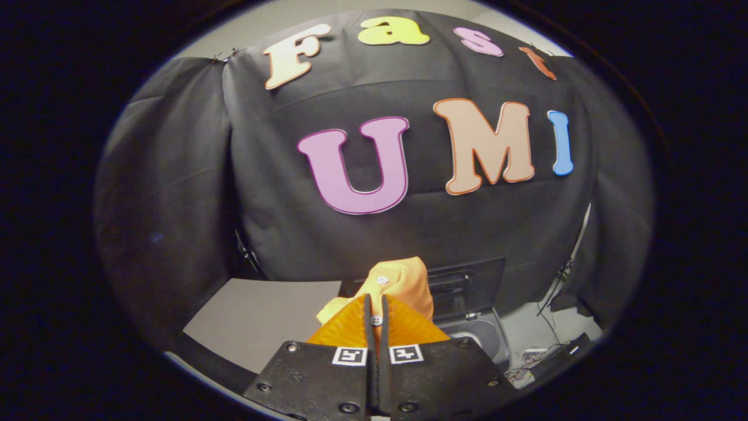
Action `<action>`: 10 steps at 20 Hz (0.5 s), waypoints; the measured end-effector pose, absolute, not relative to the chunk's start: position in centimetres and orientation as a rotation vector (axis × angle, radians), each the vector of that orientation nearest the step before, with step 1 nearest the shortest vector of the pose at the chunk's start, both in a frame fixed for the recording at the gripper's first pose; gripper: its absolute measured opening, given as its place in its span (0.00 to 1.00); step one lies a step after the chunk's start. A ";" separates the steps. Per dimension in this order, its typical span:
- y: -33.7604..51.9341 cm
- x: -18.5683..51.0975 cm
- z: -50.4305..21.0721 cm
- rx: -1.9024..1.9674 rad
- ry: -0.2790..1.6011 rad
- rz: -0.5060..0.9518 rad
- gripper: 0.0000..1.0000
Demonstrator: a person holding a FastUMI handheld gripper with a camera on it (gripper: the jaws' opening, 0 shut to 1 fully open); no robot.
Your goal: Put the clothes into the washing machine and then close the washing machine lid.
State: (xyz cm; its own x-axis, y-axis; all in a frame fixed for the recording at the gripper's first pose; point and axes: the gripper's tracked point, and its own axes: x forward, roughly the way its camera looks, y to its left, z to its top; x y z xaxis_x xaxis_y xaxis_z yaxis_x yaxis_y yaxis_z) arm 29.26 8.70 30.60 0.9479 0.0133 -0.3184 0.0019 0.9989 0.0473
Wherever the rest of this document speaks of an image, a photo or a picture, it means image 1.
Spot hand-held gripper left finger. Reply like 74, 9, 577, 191
243, 294, 380, 421

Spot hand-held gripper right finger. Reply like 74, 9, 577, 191
377, 294, 518, 421

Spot orange shirt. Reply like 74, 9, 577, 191
316, 256, 436, 346

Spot black box on floor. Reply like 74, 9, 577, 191
526, 333, 591, 381

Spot black backdrop cloth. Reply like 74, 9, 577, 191
93, 9, 654, 351

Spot black light stand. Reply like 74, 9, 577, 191
538, 202, 592, 316

